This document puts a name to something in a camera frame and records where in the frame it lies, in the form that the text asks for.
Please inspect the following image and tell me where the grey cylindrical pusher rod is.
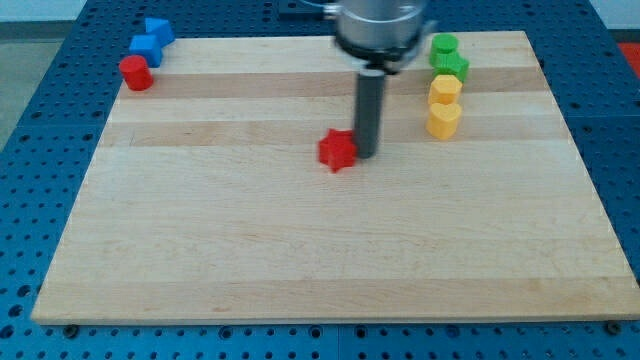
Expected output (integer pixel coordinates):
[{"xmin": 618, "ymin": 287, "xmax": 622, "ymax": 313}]
[{"xmin": 353, "ymin": 69, "xmax": 386, "ymax": 159}]

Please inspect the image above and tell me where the red star block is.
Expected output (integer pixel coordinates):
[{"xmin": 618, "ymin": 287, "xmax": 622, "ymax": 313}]
[{"xmin": 318, "ymin": 128, "xmax": 357, "ymax": 173}]

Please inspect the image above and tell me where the yellow hexagon block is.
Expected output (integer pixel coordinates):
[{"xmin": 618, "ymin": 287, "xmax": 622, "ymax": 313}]
[{"xmin": 428, "ymin": 75, "xmax": 463, "ymax": 105}]

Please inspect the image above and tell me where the yellow heart block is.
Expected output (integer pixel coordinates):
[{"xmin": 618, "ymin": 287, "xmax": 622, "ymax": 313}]
[{"xmin": 425, "ymin": 103, "xmax": 462, "ymax": 140}]

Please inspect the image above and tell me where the green star block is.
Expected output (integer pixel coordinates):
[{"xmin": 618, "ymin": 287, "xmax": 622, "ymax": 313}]
[{"xmin": 432, "ymin": 51, "xmax": 470, "ymax": 83}]

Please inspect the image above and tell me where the green cylinder block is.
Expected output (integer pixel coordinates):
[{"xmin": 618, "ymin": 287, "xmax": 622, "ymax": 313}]
[{"xmin": 429, "ymin": 33, "xmax": 459, "ymax": 67}]

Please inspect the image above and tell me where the wooden board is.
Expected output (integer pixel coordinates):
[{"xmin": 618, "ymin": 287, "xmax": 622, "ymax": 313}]
[{"xmin": 32, "ymin": 31, "xmax": 639, "ymax": 326}]

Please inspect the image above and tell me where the blue triangle block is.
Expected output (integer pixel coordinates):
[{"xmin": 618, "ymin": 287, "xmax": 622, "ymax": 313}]
[{"xmin": 145, "ymin": 17, "xmax": 175, "ymax": 47}]

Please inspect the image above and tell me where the blue cube block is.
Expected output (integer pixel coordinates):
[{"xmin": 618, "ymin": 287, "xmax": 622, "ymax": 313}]
[{"xmin": 129, "ymin": 34, "xmax": 163, "ymax": 68}]

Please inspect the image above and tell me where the red cylinder block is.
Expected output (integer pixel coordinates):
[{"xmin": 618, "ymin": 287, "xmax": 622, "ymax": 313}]
[{"xmin": 118, "ymin": 55, "xmax": 154, "ymax": 91}]

